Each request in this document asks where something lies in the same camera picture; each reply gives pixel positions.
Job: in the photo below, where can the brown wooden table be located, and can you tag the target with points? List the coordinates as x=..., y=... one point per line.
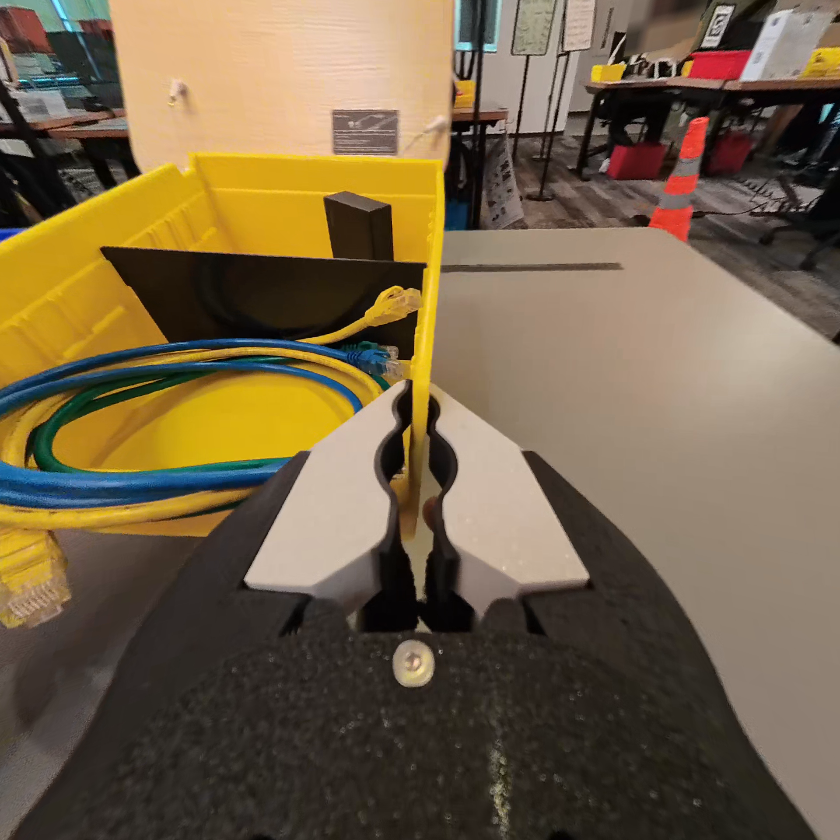
x=79, y=124

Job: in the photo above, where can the white cardboard box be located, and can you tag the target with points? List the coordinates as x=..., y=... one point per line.
x=787, y=46

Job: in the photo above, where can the beige wooden board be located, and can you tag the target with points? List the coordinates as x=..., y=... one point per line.
x=275, y=59

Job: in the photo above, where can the small brown table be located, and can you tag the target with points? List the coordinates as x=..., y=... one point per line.
x=485, y=115

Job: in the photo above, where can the printed paper sheet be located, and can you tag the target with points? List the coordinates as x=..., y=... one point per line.
x=504, y=184

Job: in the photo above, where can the long brown table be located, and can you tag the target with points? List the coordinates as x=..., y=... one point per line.
x=722, y=85

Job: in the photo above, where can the black tape strip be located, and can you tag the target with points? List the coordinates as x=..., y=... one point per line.
x=525, y=267

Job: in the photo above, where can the printed tag card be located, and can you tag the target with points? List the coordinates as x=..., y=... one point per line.
x=717, y=26

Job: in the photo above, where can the small yellow bin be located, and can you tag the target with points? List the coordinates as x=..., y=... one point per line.
x=823, y=64
x=464, y=95
x=607, y=73

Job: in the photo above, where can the yellow plastic bin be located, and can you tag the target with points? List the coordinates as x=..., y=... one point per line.
x=275, y=190

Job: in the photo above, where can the teal wall poster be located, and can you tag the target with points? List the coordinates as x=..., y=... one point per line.
x=72, y=26

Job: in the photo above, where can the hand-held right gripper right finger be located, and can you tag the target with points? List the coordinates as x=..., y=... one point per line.
x=505, y=518

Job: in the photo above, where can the orange traffic cone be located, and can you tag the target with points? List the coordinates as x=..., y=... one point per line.
x=682, y=190

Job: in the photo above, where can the red bin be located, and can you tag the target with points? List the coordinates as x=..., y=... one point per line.
x=718, y=65
x=636, y=161
x=730, y=154

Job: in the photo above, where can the grey label plate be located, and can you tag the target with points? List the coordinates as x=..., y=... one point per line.
x=365, y=132

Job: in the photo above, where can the black box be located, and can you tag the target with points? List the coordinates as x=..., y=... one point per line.
x=358, y=226

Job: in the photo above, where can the black sign stand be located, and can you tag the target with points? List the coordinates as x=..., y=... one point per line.
x=579, y=23
x=533, y=26

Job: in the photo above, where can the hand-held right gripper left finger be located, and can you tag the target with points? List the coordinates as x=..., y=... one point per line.
x=328, y=512

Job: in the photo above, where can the black bin divider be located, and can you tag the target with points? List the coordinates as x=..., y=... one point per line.
x=262, y=295

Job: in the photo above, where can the black office chair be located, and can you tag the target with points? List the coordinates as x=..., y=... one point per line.
x=807, y=216

